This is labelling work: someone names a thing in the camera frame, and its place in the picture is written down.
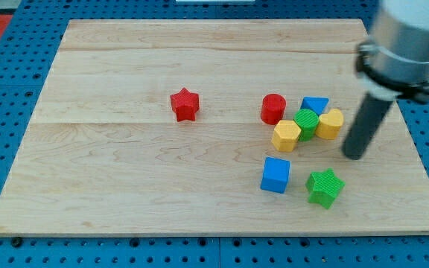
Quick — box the green cylinder block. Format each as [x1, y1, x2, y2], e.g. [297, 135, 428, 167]
[293, 109, 320, 141]

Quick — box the red star block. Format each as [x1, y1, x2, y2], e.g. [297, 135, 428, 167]
[170, 88, 200, 122]

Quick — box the blue triangle block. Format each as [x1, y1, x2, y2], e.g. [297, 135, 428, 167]
[300, 97, 329, 115]

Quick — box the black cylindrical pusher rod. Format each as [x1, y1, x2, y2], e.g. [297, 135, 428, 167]
[341, 93, 393, 160]

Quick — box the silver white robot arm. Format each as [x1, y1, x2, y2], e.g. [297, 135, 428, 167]
[341, 0, 429, 160]

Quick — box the red cylinder block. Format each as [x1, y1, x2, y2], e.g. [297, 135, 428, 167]
[260, 94, 287, 125]

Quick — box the blue cube block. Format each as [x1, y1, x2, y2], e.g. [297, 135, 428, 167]
[260, 157, 290, 194]

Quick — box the wooden board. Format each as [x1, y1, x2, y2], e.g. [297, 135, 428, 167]
[0, 19, 429, 237]

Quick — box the green star block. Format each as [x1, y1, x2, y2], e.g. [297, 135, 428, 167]
[305, 168, 346, 209]

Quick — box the yellow hexagon block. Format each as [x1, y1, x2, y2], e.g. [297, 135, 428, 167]
[271, 120, 302, 152]

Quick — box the yellow heart block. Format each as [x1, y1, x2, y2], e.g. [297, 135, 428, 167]
[315, 109, 344, 140]

